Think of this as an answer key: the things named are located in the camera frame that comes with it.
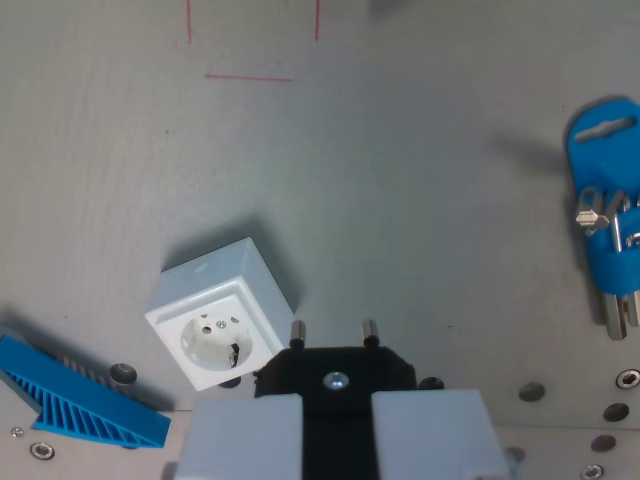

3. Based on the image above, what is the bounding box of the white wall socket box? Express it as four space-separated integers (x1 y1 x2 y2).
144 237 297 393

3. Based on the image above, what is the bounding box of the large silver hex key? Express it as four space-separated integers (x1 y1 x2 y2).
601 211 633 342

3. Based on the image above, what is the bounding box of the blue hex key holder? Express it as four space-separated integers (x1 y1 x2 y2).
564 95 640 294

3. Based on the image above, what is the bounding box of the blue ribbed plastic wedge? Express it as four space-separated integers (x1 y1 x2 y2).
0 333 173 450

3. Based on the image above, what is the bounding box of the short silver hex key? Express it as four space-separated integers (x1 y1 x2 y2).
574 187 611 237

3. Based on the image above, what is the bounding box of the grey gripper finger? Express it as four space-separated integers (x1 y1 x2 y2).
371 389 512 480
167 394 304 480

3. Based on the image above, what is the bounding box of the thin silver hex key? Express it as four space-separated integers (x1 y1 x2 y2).
623 292 640 329

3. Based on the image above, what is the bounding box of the dark round bolt head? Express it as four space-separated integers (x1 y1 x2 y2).
109 363 138 386

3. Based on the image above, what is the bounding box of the black two-pin power plug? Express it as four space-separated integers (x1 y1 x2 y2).
253 319 418 480

